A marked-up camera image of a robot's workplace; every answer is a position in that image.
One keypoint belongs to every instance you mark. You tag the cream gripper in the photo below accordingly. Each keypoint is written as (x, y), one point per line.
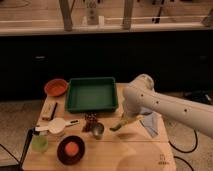
(127, 118)

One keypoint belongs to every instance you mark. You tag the yellow banana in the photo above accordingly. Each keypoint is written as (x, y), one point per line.
(123, 123)

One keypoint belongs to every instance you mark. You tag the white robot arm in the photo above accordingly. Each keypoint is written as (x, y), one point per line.
(139, 94)

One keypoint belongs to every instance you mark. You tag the green plastic tray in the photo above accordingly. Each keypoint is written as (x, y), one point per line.
(94, 94)

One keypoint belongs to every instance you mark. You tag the green chili pepper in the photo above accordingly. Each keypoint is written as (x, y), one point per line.
(115, 128)

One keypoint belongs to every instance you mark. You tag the blue grey cloth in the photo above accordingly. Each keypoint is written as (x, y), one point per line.
(150, 123)

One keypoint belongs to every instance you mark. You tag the metal cup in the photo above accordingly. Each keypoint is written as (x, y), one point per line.
(97, 130)

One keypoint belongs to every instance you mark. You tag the dark red grape bunch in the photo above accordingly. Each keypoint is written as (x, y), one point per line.
(90, 119)

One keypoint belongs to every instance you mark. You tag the orange round fruit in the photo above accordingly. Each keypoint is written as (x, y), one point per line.
(71, 149)

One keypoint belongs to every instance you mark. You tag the white measuring scoop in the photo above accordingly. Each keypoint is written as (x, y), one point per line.
(56, 126)

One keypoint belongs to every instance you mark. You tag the dark plate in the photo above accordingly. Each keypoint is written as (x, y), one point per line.
(70, 160)

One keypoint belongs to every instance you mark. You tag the orange bowl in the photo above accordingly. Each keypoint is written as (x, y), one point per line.
(55, 87)

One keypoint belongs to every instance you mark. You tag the wooden block with black edge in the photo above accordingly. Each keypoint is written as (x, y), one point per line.
(48, 111)

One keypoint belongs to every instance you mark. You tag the black power box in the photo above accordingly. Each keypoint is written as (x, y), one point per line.
(202, 97)

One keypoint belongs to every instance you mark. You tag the black clamp stand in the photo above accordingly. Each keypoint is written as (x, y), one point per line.
(19, 164)

